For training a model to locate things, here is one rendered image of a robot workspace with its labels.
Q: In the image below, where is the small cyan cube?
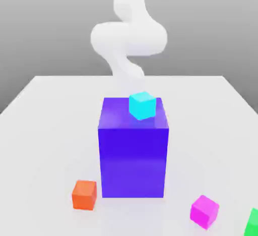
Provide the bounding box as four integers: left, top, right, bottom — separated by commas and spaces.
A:
128, 91, 157, 121

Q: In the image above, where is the small orange cube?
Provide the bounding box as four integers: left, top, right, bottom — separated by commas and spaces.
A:
72, 180, 98, 211

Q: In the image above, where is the small magenta cube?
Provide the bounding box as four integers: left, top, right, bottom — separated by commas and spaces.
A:
189, 195, 220, 230

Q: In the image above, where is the small green cube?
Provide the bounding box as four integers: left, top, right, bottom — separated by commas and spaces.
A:
244, 207, 258, 236

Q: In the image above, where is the large purple box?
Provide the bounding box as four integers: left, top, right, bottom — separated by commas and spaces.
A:
97, 97, 169, 199

